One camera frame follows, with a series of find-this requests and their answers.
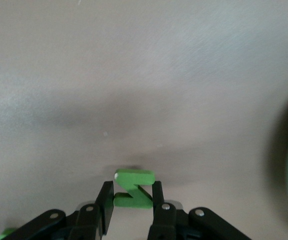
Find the green letter N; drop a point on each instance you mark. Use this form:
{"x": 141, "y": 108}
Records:
{"x": 133, "y": 178}

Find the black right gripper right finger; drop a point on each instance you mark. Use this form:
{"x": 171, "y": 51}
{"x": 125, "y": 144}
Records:
{"x": 158, "y": 195}

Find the green letter B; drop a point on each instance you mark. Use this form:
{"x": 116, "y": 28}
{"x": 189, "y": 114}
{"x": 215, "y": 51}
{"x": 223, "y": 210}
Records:
{"x": 6, "y": 235}

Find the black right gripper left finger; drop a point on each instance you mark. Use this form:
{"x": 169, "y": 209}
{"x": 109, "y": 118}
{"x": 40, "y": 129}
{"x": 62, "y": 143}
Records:
{"x": 107, "y": 202}

